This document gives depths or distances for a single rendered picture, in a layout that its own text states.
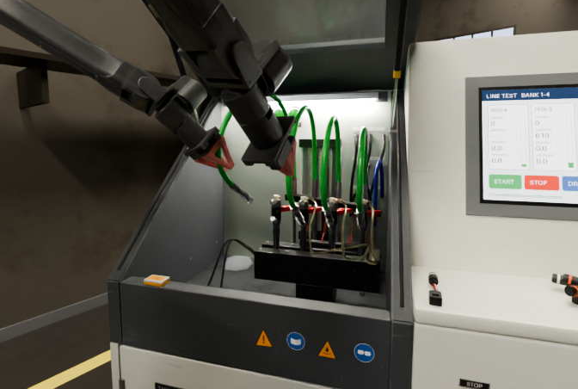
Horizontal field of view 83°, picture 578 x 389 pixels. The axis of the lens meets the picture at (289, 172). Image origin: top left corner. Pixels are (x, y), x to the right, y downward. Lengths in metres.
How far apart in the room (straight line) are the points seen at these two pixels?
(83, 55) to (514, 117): 0.97
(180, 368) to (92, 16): 2.57
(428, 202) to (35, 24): 0.92
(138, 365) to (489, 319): 0.77
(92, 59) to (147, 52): 2.35
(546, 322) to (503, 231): 0.25
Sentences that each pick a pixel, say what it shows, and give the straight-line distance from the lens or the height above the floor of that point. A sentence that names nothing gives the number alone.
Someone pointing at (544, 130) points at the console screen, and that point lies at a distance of 0.98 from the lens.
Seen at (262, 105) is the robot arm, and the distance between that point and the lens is 0.49.
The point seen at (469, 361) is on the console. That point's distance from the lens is 0.75.
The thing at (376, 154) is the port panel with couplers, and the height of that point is 1.24.
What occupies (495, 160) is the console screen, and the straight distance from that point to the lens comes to 0.93.
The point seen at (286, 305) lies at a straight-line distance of 0.73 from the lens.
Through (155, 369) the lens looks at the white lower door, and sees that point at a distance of 0.96.
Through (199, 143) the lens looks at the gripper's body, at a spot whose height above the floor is 1.28.
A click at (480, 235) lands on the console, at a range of 0.91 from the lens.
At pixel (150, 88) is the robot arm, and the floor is 1.39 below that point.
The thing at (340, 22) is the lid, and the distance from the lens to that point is 1.01.
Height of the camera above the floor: 1.29
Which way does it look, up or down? 6 degrees down
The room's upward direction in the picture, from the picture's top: straight up
